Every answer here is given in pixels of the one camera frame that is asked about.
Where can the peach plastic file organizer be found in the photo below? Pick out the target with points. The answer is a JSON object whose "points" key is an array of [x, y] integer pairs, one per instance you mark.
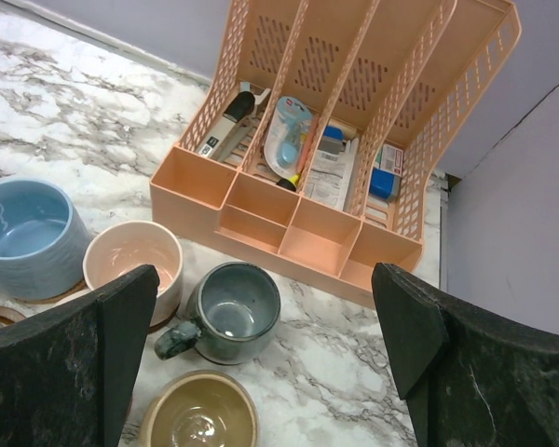
{"points": [[405, 73]]}

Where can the small red white box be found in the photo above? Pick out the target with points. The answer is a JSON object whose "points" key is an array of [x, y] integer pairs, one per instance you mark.
{"points": [[390, 160]]}

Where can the white blue packet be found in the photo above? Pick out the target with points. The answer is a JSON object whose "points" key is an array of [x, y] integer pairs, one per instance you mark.
{"points": [[288, 130]]}

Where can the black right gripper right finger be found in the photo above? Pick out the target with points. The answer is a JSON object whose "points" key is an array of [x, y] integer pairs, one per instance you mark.
{"points": [[469, 377]]}

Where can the grey blue eraser block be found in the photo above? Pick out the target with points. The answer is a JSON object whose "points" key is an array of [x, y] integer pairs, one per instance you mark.
{"points": [[332, 141]]}

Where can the yellow black highlighter pen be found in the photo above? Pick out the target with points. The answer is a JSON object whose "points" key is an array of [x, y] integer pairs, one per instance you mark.
{"points": [[291, 183]]}

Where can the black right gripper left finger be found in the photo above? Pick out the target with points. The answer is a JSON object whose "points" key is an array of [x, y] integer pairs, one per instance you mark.
{"points": [[67, 374]]}

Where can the black grey marker pen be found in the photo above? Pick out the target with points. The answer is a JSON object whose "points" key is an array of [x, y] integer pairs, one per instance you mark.
{"points": [[217, 138]]}

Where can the white printed packet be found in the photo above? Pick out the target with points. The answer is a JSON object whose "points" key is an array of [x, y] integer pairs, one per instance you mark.
{"points": [[329, 177]]}

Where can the pink mug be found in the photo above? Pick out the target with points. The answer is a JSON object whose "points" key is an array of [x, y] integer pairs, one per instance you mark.
{"points": [[125, 246]]}

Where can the blue mug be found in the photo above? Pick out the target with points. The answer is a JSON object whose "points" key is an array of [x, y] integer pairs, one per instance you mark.
{"points": [[43, 239]]}

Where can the grey mug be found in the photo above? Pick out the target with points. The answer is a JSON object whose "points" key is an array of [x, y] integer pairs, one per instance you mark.
{"points": [[229, 318]]}

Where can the tan mug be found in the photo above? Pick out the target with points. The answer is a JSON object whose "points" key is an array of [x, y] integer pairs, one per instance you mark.
{"points": [[201, 408]]}

